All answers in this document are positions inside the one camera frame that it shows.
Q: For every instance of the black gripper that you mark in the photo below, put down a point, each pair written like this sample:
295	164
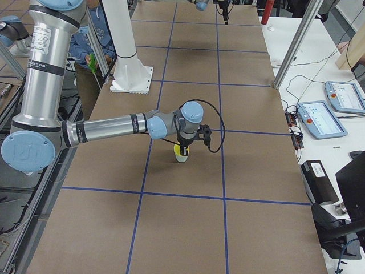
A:
183	140

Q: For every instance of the yellow plastic cup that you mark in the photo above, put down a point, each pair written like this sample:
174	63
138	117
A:
179	151

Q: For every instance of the light green plastic cup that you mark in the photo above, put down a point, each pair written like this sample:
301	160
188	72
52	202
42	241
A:
181	158

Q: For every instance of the person in blue hoodie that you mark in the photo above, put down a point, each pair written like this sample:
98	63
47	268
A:
80	47

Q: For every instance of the near teach pendant tablet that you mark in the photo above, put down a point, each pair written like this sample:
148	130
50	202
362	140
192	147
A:
320	120

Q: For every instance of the teach pendant tablet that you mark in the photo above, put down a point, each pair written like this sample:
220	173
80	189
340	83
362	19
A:
345	97
320	120

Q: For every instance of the black label printer box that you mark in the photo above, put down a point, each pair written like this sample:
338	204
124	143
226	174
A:
317	183

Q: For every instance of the black monitor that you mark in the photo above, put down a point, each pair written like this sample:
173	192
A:
350	180

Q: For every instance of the far teach pendant tablet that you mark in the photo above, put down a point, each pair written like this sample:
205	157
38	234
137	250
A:
345	97

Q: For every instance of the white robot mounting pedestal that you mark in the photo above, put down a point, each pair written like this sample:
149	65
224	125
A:
129	75

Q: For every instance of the green handled tool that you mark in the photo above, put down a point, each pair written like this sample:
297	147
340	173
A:
92	66

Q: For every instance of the aluminium frame post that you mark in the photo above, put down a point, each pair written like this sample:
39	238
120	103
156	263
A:
299	36

